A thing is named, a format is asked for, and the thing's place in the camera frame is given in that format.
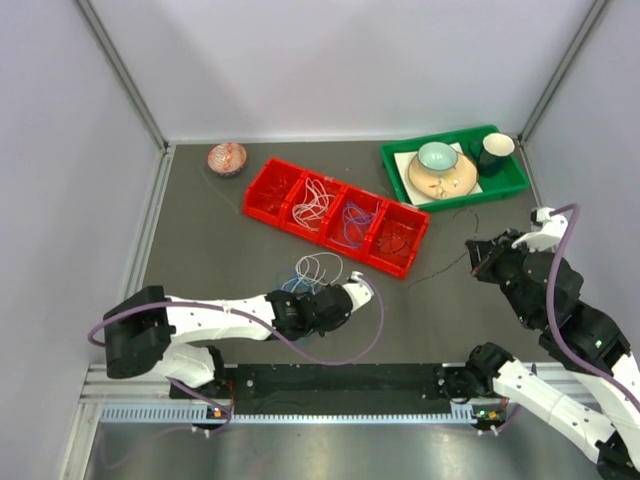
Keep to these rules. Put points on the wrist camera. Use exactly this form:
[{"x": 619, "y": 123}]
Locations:
[
  {"x": 548, "y": 228},
  {"x": 358, "y": 290}
]

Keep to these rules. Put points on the pink patterned bowl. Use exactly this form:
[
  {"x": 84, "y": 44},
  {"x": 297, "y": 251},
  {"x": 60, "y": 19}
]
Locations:
[{"x": 227, "y": 159}]

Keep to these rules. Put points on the slotted cable duct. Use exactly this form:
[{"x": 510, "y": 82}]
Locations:
[{"x": 202, "y": 414}]

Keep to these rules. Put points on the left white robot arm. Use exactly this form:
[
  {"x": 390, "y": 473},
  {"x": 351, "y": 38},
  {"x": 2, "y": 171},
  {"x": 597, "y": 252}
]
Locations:
[{"x": 158, "y": 333}]

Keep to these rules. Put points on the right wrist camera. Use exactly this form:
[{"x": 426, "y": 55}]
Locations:
[{"x": 548, "y": 228}]

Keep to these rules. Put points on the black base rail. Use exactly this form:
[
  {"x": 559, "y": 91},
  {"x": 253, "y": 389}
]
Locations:
[{"x": 349, "y": 389}]

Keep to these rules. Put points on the tan ceramic plate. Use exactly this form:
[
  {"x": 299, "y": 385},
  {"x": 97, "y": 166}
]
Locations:
[{"x": 424, "y": 187}]

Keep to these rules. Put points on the light blue bowl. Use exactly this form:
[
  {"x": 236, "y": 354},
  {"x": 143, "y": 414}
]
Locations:
[{"x": 437, "y": 157}]

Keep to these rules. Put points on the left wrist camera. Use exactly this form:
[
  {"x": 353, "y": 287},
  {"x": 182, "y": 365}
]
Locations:
[{"x": 358, "y": 290}]

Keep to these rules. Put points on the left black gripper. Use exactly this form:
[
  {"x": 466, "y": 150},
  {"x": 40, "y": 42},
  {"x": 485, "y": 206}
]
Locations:
[{"x": 322, "y": 330}]

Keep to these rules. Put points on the dark green mug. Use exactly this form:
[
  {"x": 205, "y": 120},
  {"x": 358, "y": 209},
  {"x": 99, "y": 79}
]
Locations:
[{"x": 491, "y": 153}]

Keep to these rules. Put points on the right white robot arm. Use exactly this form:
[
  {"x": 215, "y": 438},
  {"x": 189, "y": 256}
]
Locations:
[{"x": 584, "y": 340}]

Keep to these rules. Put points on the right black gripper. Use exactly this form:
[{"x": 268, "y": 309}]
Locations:
[{"x": 481, "y": 252}]

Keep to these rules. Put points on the red compartment bin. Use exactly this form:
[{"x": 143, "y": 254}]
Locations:
[{"x": 340, "y": 217}]

